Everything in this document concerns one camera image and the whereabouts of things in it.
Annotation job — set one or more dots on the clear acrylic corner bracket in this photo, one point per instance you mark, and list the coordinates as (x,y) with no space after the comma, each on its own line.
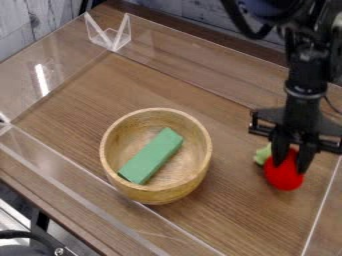
(109,38)

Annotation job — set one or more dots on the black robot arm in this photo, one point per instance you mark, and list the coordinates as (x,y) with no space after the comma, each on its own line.
(310,26)

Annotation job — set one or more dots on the green rectangular block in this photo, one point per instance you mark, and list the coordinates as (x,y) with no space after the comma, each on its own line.
(149,160)

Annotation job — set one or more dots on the clear acrylic tray wall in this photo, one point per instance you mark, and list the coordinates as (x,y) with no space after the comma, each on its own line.
(117,226)

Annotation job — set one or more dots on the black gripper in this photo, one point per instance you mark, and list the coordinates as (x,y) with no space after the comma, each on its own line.
(300,124)

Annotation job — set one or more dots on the wooden bowl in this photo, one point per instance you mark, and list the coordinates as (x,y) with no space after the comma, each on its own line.
(183,172)

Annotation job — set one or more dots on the black table frame bracket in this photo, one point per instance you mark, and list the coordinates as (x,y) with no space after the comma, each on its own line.
(62,239)

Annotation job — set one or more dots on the red plush strawberry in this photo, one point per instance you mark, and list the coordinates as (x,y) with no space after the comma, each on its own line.
(284,176)

